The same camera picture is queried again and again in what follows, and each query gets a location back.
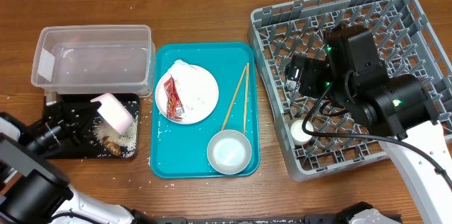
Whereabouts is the small pink bowl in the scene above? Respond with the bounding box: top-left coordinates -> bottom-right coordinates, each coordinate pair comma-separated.
90,93 -> 133,135

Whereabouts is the white paper cup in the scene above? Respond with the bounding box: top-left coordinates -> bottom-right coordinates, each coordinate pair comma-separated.
289,119 -> 312,146

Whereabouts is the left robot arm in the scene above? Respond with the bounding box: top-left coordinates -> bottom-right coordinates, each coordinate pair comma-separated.
1,101 -> 156,224

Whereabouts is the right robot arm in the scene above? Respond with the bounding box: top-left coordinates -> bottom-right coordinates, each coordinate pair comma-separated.
285,25 -> 451,223

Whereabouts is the grey dishwasher rack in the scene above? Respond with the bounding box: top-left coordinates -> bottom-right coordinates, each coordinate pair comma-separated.
248,0 -> 451,182

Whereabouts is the spilled white rice pile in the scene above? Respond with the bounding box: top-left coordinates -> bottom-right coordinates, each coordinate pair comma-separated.
91,100 -> 140,158

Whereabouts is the black plastic tray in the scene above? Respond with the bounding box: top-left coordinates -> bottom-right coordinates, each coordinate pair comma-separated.
27,93 -> 140,159

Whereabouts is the brown food scrap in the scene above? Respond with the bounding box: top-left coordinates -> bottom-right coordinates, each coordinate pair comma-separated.
102,136 -> 121,157

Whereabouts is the clear plastic bin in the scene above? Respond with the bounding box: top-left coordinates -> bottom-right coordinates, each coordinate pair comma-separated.
30,25 -> 155,98

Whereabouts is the right wooden chopstick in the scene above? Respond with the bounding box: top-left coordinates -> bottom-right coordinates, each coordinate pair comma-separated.
243,63 -> 249,136

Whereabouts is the wooden chopstick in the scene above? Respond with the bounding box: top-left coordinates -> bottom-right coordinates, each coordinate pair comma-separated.
220,65 -> 247,131
243,63 -> 249,136

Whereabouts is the left wooden chopstick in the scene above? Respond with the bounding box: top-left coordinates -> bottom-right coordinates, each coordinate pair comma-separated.
220,65 -> 247,131

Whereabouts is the red snack wrapper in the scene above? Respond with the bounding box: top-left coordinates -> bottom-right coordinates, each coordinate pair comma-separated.
163,77 -> 184,120

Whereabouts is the teal serving tray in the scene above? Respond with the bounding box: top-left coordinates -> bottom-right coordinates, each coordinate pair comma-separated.
150,42 -> 260,179

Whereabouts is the crumpled white napkin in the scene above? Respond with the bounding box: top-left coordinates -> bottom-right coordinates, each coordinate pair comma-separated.
167,59 -> 198,87

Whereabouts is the grey metal bowl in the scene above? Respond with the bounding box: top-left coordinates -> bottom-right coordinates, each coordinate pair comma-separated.
207,129 -> 252,175

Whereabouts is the large white plate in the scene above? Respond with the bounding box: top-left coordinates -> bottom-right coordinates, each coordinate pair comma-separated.
155,64 -> 219,124

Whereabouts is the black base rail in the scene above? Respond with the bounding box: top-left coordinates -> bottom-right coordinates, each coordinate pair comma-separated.
151,201 -> 403,224

